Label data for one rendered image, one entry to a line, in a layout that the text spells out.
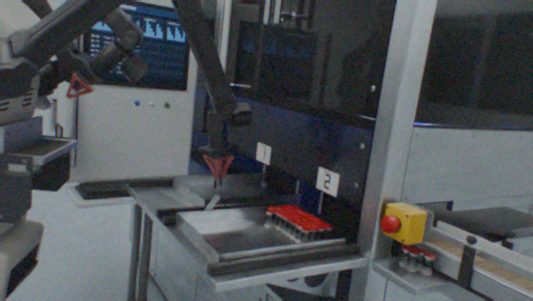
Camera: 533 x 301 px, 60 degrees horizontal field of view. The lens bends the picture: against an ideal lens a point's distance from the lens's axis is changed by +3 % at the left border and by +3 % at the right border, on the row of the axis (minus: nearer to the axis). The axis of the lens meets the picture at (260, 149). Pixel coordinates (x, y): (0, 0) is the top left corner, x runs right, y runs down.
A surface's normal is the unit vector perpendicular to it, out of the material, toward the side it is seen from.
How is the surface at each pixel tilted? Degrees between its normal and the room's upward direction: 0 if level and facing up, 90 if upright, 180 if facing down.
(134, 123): 90
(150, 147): 90
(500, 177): 90
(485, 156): 90
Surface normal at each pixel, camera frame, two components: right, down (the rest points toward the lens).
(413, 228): 0.50, 0.22
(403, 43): -0.86, 0.00
